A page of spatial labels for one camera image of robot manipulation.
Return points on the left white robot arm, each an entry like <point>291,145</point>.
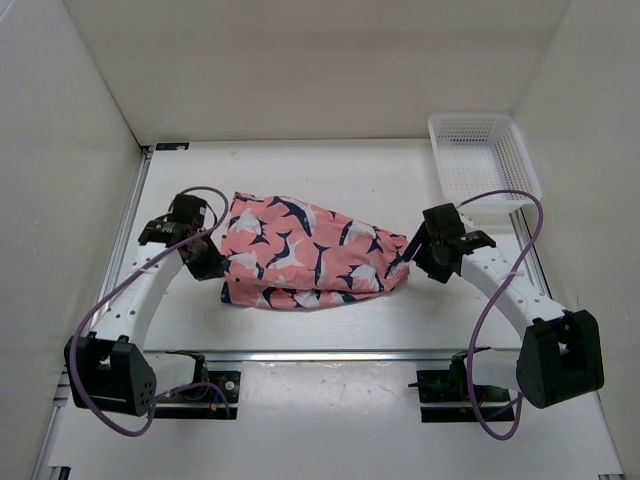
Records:
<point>109,369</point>

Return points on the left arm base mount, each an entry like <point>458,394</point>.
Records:
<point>210,390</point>

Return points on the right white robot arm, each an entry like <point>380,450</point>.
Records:
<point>560,357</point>

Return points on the white plastic mesh basket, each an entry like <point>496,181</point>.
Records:
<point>477,153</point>

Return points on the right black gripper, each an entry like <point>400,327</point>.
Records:
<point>438,272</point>

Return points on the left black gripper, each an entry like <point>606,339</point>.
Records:
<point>214,268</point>

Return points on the aluminium front rail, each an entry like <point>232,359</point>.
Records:
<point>328,356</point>

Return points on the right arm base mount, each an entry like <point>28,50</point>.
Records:
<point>444,398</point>

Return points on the pink shark print shorts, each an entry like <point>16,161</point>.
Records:
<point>286,254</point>

